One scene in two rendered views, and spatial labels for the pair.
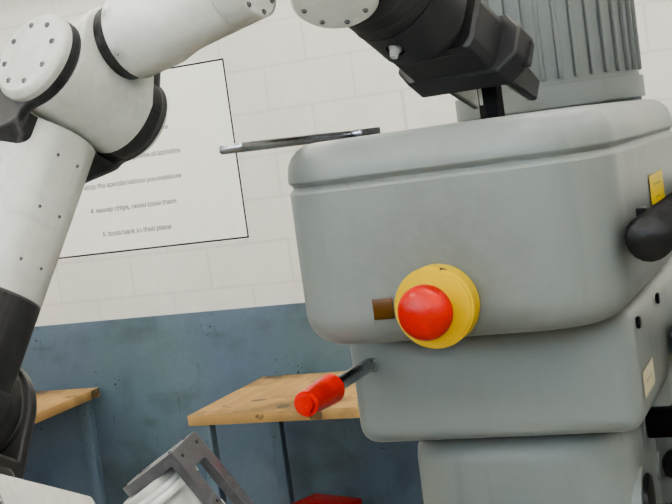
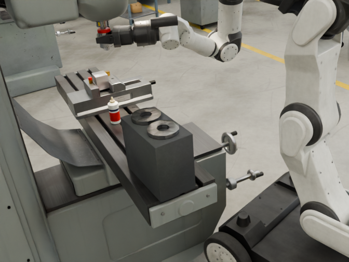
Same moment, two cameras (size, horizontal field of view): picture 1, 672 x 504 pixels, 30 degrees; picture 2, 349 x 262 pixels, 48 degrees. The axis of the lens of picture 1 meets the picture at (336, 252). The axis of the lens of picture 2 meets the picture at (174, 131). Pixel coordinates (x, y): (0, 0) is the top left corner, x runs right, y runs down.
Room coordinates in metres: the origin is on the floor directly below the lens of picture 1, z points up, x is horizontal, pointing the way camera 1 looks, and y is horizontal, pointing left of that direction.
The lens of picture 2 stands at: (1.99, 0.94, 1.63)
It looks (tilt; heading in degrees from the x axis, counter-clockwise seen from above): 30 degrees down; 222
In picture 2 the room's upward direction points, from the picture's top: 5 degrees counter-clockwise
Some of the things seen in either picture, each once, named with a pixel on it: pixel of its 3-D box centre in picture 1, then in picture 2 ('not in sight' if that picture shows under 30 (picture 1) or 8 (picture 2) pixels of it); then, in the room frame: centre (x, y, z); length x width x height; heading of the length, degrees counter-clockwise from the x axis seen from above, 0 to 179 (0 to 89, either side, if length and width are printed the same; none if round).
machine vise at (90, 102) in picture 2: not in sight; (109, 91); (1.03, -0.30, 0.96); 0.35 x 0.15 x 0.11; 157
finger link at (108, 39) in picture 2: not in sight; (104, 39); (1.14, -0.13, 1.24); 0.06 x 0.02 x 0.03; 135
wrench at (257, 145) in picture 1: (302, 139); not in sight; (1.03, 0.01, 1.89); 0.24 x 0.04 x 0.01; 155
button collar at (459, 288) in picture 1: (437, 305); not in sight; (0.91, -0.07, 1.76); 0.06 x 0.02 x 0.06; 68
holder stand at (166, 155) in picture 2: not in sight; (157, 149); (1.31, 0.24, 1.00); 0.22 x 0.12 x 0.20; 72
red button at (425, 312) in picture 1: (427, 311); not in sight; (0.88, -0.06, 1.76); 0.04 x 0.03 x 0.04; 68
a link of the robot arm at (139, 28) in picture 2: not in sight; (130, 35); (1.05, -0.09, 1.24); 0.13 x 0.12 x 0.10; 45
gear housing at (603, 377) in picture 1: (533, 341); not in sight; (1.16, -0.17, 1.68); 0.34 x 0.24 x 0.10; 158
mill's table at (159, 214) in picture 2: not in sight; (115, 122); (1.09, -0.21, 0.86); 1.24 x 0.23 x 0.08; 68
